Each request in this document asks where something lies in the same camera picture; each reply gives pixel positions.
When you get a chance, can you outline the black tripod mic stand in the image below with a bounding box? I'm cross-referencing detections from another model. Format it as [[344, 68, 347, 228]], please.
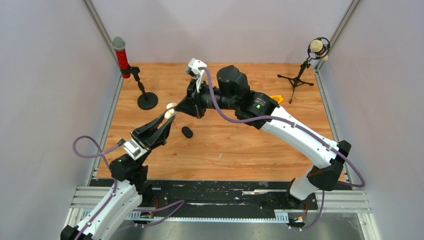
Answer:
[[277, 36, 331, 104]]

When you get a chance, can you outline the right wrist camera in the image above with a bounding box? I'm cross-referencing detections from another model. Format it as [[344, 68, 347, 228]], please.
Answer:
[[185, 58, 207, 93]]

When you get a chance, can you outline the red glitter microphone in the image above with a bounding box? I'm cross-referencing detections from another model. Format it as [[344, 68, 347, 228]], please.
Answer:
[[111, 36, 131, 79]]

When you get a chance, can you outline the white earbud case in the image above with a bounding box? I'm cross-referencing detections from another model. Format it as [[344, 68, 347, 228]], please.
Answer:
[[164, 102, 178, 120]]

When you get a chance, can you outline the beige condenser microphone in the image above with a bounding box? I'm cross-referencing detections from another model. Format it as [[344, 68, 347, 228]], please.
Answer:
[[308, 37, 331, 61]]

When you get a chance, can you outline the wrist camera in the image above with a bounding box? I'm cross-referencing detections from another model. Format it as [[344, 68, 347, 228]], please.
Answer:
[[122, 138, 149, 161], [185, 58, 207, 93]]

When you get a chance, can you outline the slotted cable duct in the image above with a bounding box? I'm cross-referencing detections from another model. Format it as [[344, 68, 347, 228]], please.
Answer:
[[125, 208, 290, 223]]

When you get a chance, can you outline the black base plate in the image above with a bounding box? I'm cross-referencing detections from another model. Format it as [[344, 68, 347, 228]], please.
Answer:
[[140, 180, 319, 219]]

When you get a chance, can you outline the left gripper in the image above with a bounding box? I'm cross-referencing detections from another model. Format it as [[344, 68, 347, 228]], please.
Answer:
[[130, 110, 175, 168]]

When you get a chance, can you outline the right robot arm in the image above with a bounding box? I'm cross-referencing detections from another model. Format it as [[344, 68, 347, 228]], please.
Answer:
[[175, 65, 351, 209]]

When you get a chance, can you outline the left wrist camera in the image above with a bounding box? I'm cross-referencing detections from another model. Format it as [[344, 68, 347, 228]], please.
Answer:
[[122, 138, 149, 161]]

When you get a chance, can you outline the yellow triangular plastic piece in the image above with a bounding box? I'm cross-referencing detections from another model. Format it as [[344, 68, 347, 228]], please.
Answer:
[[270, 95, 284, 104]]

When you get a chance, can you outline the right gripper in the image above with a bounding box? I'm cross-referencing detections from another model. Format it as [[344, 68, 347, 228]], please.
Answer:
[[175, 77, 238, 120]]

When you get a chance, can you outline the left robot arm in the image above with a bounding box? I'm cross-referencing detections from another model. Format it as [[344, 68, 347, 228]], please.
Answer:
[[59, 110, 176, 240]]

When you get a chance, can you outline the black earbud charging case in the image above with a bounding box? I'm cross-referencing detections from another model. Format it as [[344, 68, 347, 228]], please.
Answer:
[[181, 126, 194, 138]]

